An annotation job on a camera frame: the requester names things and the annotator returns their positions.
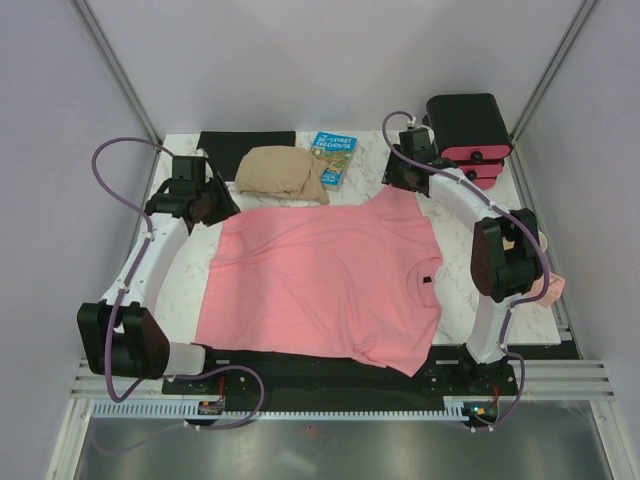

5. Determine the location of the left aluminium frame post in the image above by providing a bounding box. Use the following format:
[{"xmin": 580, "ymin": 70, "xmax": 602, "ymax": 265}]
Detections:
[{"xmin": 69, "ymin": 0, "xmax": 162, "ymax": 141}]

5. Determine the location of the beige t shirt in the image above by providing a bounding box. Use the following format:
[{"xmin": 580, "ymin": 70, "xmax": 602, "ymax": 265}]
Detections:
[{"xmin": 234, "ymin": 146, "xmax": 329, "ymax": 205}]

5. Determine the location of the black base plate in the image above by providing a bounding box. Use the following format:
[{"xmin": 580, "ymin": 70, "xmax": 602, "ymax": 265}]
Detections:
[{"xmin": 102, "ymin": 343, "xmax": 584, "ymax": 414}]

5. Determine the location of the black pink drawer unit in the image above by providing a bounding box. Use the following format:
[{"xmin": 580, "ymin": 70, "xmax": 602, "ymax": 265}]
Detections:
[{"xmin": 423, "ymin": 93, "xmax": 513, "ymax": 190}]

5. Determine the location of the white slotted cable duct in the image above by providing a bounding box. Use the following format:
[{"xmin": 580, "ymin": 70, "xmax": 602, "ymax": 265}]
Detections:
[{"xmin": 91, "ymin": 397, "xmax": 497, "ymax": 421}]

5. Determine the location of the pink cube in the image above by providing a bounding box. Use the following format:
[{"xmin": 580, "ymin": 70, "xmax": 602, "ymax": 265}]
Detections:
[{"xmin": 531, "ymin": 272, "xmax": 566, "ymax": 307}]

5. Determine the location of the right aluminium frame post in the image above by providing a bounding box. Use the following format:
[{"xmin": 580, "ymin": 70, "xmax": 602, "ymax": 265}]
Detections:
[{"xmin": 507, "ymin": 0, "xmax": 601, "ymax": 146}]

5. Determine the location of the aluminium frame post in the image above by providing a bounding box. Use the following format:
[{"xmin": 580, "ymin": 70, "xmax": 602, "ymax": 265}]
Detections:
[
  {"xmin": 507, "ymin": 0, "xmax": 601, "ymax": 146},
  {"xmin": 69, "ymin": 0, "xmax": 162, "ymax": 141}
]

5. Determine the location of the pink t shirt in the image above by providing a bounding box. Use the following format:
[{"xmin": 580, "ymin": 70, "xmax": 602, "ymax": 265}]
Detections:
[{"xmin": 195, "ymin": 187, "xmax": 443, "ymax": 376}]

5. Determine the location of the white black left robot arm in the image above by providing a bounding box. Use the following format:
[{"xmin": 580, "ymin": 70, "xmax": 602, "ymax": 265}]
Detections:
[{"xmin": 77, "ymin": 156, "xmax": 240, "ymax": 393}]

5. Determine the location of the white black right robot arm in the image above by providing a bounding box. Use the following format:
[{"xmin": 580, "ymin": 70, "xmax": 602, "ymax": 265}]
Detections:
[{"xmin": 382, "ymin": 123, "xmax": 550, "ymax": 394}]

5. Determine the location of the blue treehouse book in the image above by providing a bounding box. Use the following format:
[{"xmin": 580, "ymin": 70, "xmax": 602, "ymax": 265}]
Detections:
[{"xmin": 310, "ymin": 132, "xmax": 357, "ymax": 191}]

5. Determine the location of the black notebook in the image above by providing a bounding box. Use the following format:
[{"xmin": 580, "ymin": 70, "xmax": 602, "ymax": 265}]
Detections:
[{"xmin": 197, "ymin": 130, "xmax": 296, "ymax": 182}]

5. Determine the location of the aluminium front rail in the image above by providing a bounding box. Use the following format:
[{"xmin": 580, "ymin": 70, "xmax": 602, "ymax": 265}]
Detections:
[{"xmin": 69, "ymin": 357, "xmax": 616, "ymax": 400}]

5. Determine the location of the yellow mug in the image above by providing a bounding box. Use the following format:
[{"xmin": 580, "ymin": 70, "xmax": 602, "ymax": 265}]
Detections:
[{"xmin": 538, "ymin": 231, "xmax": 548, "ymax": 252}]

